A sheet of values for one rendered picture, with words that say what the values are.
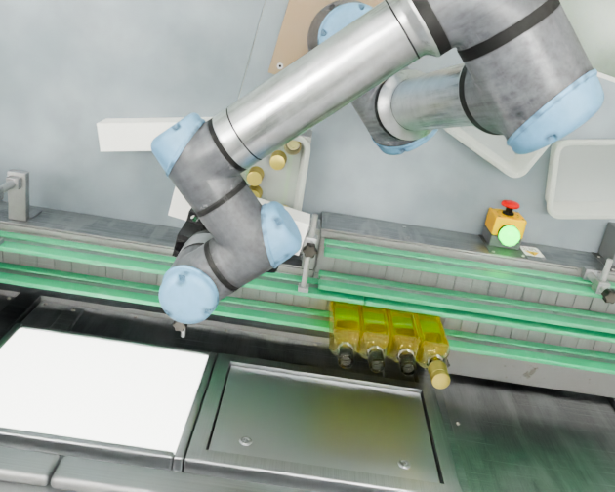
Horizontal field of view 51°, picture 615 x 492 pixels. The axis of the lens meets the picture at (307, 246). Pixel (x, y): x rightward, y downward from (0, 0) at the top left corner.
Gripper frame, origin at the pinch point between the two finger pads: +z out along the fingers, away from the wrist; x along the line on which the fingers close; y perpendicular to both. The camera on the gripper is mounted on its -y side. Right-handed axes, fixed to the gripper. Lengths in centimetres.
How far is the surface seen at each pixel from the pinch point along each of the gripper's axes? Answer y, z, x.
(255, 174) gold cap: 0.5, 27.8, -0.2
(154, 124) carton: 24.0, 28.2, -3.8
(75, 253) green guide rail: 31.0, 14.7, 24.1
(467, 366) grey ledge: -59, 21, 26
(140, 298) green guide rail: 15.7, 13.3, 29.1
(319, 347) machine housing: -26, 27, 35
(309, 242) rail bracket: -14.3, 11.5, 5.0
